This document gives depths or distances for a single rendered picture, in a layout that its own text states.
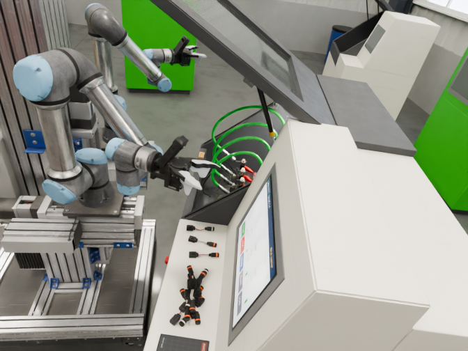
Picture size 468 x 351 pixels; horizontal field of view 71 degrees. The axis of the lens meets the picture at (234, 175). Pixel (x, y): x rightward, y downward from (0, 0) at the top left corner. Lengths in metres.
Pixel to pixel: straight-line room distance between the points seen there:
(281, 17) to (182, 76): 3.85
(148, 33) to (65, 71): 3.65
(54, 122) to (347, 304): 0.98
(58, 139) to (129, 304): 1.23
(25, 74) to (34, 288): 1.50
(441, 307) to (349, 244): 0.24
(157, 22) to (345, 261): 4.29
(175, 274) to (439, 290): 0.86
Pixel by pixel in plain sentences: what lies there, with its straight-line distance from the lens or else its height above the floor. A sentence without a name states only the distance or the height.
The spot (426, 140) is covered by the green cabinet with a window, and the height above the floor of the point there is 0.40.
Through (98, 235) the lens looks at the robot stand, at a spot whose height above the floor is 0.86.
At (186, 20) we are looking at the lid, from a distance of 1.08.
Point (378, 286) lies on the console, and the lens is 0.71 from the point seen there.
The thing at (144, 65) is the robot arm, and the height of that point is 1.45.
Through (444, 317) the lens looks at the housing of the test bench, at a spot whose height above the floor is 1.47.
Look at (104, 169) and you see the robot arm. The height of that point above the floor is 1.20.
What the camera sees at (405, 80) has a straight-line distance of 4.52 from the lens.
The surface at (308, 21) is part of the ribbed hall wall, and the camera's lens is 8.41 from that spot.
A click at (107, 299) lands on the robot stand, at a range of 2.20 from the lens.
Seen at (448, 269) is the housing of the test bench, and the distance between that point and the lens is 0.97.
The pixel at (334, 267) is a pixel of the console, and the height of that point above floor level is 1.55.
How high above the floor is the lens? 2.04
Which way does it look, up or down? 36 degrees down
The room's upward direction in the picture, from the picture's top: 10 degrees clockwise
